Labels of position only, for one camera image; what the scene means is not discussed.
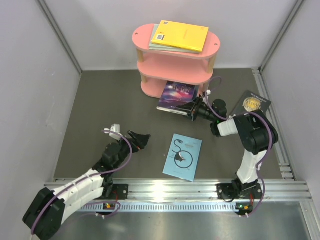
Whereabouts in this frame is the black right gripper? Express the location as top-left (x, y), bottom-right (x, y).
top-left (176, 96), bottom-right (217, 122)

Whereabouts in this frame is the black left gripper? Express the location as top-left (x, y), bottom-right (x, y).
top-left (113, 130), bottom-right (151, 169)

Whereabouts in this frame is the purple blue cover book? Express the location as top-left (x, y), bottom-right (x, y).
top-left (156, 81), bottom-right (199, 116)

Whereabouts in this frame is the light blue thin book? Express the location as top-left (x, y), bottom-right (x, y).
top-left (162, 133), bottom-right (203, 182)

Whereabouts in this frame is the black book with gold moon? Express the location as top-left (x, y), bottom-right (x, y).
top-left (229, 90), bottom-right (272, 116)

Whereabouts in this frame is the yellow book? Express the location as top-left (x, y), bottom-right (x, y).
top-left (151, 20), bottom-right (209, 52)

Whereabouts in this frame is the grey-green book with black circle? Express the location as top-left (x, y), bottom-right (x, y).
top-left (148, 24), bottom-right (200, 54)

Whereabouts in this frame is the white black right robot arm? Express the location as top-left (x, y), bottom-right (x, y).
top-left (177, 97), bottom-right (279, 203)

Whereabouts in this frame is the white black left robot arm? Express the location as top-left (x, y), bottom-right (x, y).
top-left (22, 128), bottom-right (151, 240)

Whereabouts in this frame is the pink three-tier shelf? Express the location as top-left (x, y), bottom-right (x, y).
top-left (132, 23), bottom-right (221, 99)

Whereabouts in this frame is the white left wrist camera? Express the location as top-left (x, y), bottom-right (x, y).
top-left (102, 123), bottom-right (123, 141)

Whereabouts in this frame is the perforated grey cable duct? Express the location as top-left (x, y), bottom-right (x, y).
top-left (79, 202), bottom-right (252, 213)

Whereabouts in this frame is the aluminium mounting rail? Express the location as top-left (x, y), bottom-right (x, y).
top-left (113, 179), bottom-right (312, 203)

